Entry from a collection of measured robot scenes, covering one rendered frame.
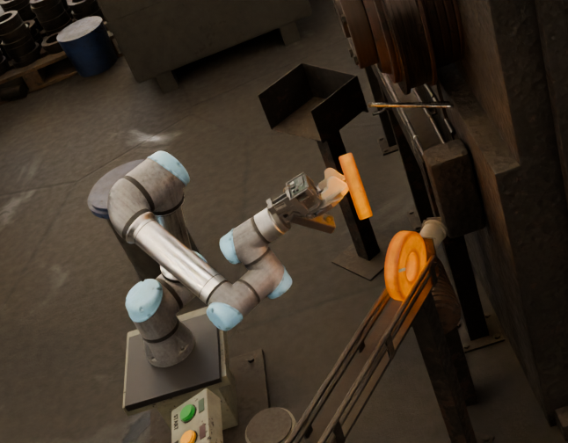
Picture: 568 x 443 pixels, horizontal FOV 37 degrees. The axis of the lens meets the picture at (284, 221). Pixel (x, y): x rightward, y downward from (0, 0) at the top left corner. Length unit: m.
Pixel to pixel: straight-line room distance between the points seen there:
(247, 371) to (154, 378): 0.42
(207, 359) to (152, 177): 0.61
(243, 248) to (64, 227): 2.11
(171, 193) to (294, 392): 0.86
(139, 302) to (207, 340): 0.26
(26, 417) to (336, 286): 1.18
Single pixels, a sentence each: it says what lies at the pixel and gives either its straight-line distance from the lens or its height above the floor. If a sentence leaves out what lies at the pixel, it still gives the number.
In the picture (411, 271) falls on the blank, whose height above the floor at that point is 0.68.
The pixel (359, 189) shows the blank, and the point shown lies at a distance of 1.92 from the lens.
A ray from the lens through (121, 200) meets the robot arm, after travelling 2.12.
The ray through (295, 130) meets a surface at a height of 0.60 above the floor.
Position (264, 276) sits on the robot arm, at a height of 0.72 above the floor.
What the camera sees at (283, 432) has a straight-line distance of 1.95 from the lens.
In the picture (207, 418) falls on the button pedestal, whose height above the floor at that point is 0.62.
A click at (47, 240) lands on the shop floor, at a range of 4.01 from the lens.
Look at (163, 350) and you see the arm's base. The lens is 2.50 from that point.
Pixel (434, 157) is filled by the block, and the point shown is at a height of 0.80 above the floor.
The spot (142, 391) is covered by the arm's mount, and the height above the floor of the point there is 0.32.
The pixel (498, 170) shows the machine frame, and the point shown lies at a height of 0.87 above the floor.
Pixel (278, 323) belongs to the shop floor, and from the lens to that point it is 2.97.
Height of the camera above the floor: 1.97
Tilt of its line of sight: 35 degrees down
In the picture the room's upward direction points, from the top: 23 degrees counter-clockwise
